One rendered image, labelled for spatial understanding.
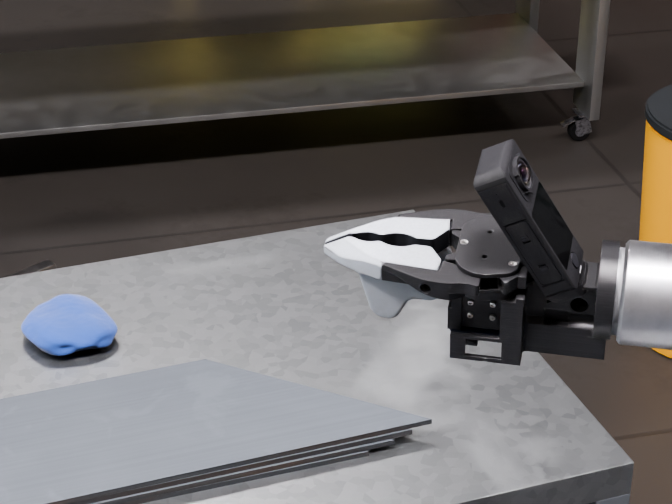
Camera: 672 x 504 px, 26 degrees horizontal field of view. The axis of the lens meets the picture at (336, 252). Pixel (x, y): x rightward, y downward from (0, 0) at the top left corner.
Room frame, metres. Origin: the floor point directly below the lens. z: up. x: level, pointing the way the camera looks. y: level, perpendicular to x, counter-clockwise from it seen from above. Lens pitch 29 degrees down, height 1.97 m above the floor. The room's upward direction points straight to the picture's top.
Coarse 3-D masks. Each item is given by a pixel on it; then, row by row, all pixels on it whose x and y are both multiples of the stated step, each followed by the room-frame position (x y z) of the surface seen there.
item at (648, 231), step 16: (656, 96) 3.21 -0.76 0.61; (656, 112) 3.11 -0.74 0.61; (656, 128) 3.06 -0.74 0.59; (656, 144) 3.07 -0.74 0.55; (656, 160) 3.06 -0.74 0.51; (656, 176) 3.06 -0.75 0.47; (656, 192) 3.05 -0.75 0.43; (656, 208) 3.05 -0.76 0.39; (640, 224) 3.14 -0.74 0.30; (656, 224) 3.05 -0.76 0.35; (640, 240) 3.13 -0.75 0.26; (656, 240) 3.04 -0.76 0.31
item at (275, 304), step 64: (192, 256) 1.64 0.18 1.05; (256, 256) 1.64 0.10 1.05; (320, 256) 1.64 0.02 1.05; (0, 320) 1.48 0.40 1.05; (128, 320) 1.48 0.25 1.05; (192, 320) 1.48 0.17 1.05; (256, 320) 1.48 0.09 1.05; (320, 320) 1.48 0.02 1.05; (384, 320) 1.48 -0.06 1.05; (0, 384) 1.35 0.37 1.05; (64, 384) 1.35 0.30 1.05; (320, 384) 1.35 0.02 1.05; (384, 384) 1.35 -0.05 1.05; (448, 384) 1.35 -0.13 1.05; (512, 384) 1.35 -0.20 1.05; (384, 448) 1.23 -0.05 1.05; (448, 448) 1.23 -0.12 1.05; (512, 448) 1.23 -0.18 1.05; (576, 448) 1.23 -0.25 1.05
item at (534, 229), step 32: (480, 160) 0.90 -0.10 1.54; (512, 160) 0.89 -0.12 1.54; (480, 192) 0.88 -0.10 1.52; (512, 192) 0.87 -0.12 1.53; (544, 192) 0.91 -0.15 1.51; (512, 224) 0.88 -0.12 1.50; (544, 224) 0.88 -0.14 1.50; (544, 256) 0.87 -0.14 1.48; (576, 256) 0.90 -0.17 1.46; (544, 288) 0.88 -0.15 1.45; (576, 288) 0.88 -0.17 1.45
